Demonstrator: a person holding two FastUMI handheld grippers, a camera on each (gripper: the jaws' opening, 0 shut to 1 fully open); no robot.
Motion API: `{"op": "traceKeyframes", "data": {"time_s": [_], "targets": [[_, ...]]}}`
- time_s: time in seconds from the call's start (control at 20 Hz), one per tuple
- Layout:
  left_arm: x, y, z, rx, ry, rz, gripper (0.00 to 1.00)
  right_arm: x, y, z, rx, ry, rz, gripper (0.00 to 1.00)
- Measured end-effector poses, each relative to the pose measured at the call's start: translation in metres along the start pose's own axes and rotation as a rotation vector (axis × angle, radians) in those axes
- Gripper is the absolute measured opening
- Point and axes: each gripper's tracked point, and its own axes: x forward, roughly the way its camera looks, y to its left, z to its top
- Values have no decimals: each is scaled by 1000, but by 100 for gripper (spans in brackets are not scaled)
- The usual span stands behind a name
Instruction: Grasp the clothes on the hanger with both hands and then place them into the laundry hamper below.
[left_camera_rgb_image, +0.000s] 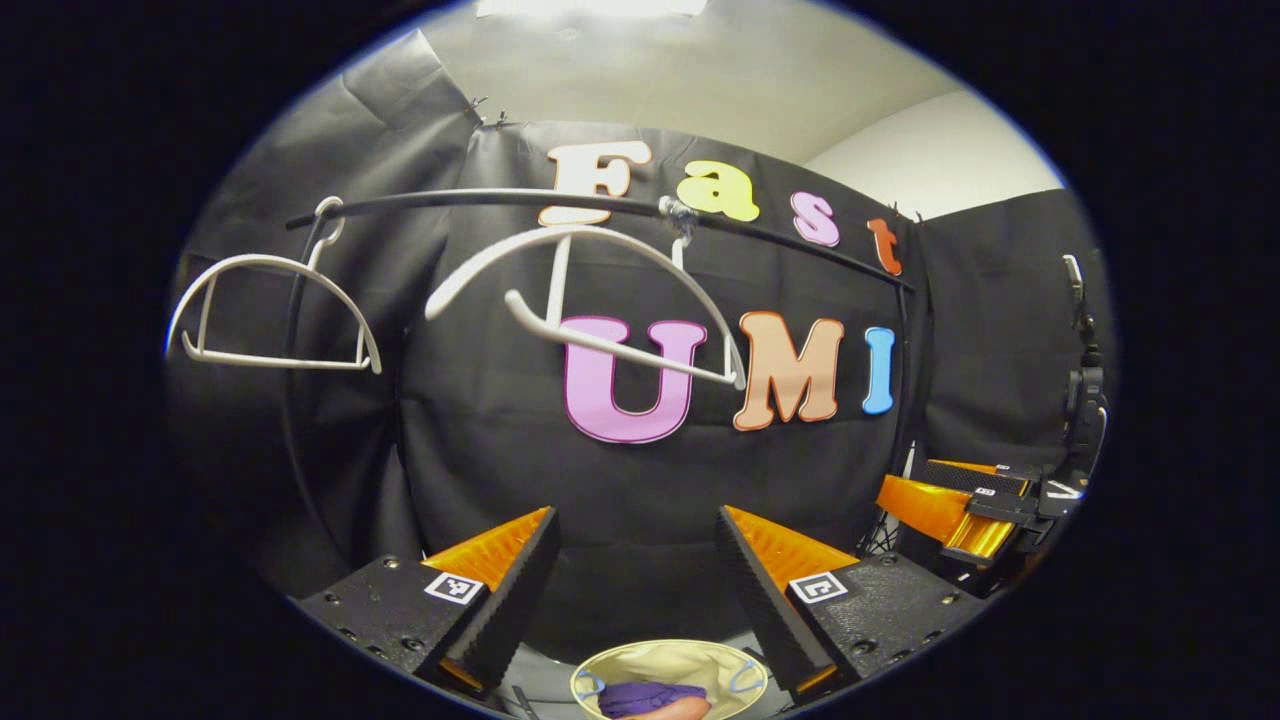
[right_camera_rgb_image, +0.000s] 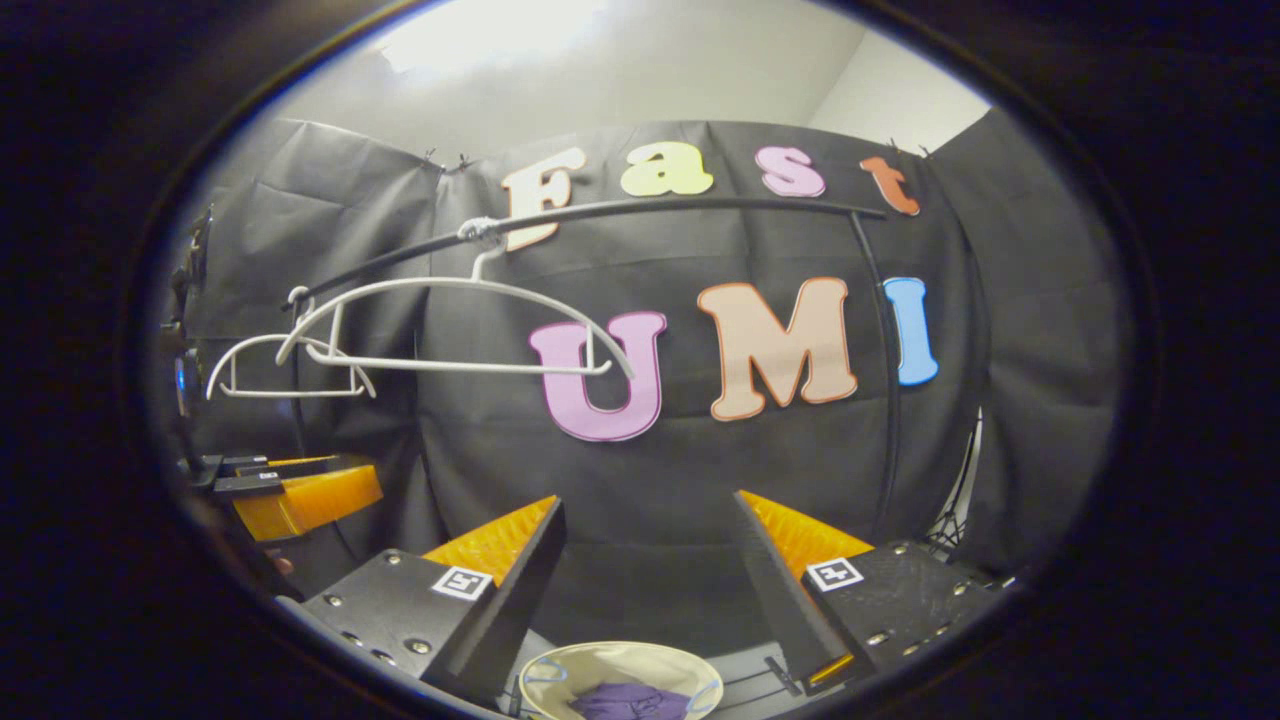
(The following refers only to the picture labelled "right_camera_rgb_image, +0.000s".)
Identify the black clothes rack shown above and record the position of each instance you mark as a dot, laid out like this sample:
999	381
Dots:
700	203

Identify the purple shirt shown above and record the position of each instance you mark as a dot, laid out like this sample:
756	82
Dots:
630	702

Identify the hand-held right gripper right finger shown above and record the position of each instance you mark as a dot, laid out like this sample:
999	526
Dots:
775	590

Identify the beige laundry hamper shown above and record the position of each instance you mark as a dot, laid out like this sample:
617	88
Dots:
620	662

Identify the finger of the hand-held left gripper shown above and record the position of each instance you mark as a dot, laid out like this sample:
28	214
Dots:
245	465
310	500

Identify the white clothes hanger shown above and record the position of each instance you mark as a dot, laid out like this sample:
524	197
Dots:
450	283
250	345

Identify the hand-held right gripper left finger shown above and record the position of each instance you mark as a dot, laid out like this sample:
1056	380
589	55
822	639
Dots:
520	590

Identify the black tripod stand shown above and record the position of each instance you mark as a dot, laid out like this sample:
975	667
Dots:
950	520

